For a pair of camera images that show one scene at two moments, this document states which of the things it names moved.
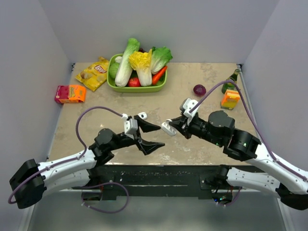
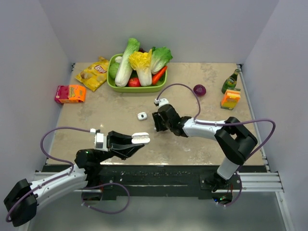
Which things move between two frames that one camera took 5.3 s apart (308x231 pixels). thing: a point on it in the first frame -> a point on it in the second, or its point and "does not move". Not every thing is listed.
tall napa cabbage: [124, 71] does not move
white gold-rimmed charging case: [143, 115] does not move
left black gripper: [146, 146] -> [115, 147]
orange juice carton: [230, 99] does not move
